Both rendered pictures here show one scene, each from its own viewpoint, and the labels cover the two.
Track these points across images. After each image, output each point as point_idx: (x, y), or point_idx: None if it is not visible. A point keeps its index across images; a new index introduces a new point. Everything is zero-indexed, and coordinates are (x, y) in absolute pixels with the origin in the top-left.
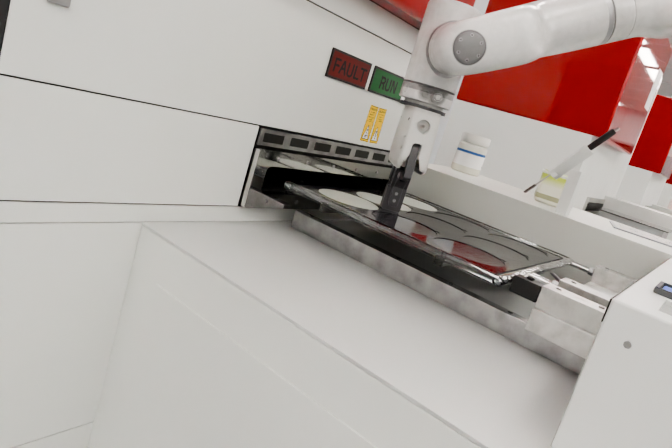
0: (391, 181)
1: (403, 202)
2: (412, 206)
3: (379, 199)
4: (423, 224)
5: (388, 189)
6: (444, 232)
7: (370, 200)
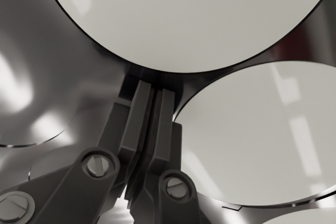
0: (104, 167)
1: (295, 218)
2: (258, 222)
3: (282, 142)
4: (36, 145)
5: (123, 134)
6: (5, 169)
7: (229, 79)
